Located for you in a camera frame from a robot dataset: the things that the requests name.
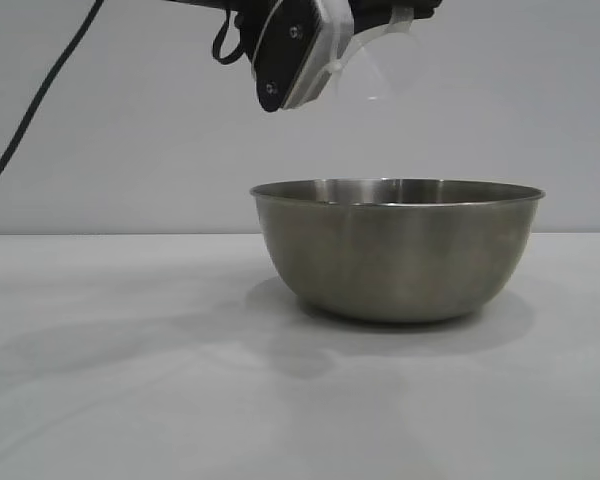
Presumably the stainless steel mixing bowl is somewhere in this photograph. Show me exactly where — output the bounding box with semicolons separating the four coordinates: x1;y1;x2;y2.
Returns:
248;177;546;324

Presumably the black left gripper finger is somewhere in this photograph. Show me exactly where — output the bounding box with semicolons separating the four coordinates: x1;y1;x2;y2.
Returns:
409;0;442;19
352;0;399;22

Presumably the short black cable loop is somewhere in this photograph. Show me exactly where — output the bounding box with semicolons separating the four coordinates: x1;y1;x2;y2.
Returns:
211;8;247;66

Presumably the translucent plastic measuring cup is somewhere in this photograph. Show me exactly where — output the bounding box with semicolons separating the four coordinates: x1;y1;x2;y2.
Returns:
329;7;424;104

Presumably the long black left arm cable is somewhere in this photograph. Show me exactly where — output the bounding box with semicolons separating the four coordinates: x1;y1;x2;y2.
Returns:
0;0;104;200

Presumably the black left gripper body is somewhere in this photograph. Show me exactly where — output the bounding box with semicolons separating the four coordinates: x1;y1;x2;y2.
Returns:
229;0;281;66

